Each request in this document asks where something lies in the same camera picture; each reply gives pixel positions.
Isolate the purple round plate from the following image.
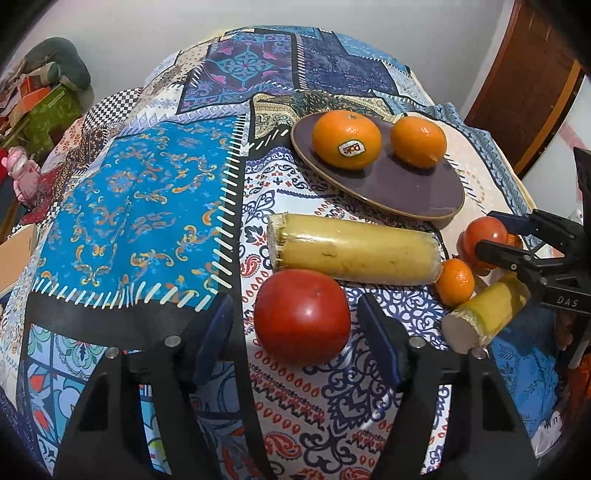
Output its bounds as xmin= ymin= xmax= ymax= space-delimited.
xmin=291 ymin=112 xmax=465 ymax=220

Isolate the brown wooden door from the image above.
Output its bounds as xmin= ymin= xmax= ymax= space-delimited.
xmin=464 ymin=0 xmax=587 ymax=178

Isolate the long yellow wrapped roll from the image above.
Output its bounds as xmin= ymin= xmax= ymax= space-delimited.
xmin=267 ymin=212 xmax=444 ymax=285

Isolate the short yellow wrapped roll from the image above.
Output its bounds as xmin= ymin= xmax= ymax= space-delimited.
xmin=441 ymin=276 xmax=532 ymax=354

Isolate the cardboard box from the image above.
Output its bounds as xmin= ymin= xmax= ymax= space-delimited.
xmin=0 ymin=224 xmax=40 ymax=296

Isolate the small red tomato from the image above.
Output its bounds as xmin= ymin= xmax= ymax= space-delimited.
xmin=459 ymin=216 xmax=509 ymax=273

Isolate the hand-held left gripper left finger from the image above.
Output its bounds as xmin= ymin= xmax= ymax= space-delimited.
xmin=53 ymin=293 xmax=275 ymax=480

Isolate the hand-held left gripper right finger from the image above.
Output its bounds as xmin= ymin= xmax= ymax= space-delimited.
xmin=358 ymin=293 xmax=541 ymax=480

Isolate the grey cushion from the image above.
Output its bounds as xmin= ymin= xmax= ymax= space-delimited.
xmin=23 ymin=38 xmax=93 ymax=90

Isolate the large red tomato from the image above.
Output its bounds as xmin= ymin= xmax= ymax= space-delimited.
xmin=254 ymin=270 xmax=352 ymax=366

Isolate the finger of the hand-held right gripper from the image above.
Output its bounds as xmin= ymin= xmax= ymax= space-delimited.
xmin=488 ymin=209 xmax=578 ymax=243
xmin=475 ymin=239 xmax=550 ymax=274

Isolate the patchwork printed blanket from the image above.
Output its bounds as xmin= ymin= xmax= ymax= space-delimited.
xmin=0 ymin=28 xmax=568 ymax=480

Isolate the pink toy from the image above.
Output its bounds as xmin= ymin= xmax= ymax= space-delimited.
xmin=0 ymin=147 xmax=42 ymax=204

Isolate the orange with sticker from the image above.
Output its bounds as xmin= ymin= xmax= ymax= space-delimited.
xmin=312 ymin=111 xmax=382 ymax=171

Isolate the plain orange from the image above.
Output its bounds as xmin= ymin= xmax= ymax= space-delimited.
xmin=390 ymin=116 xmax=448 ymax=169

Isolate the green patterned cloth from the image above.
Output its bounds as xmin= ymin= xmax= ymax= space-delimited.
xmin=9 ymin=88 xmax=84 ymax=151

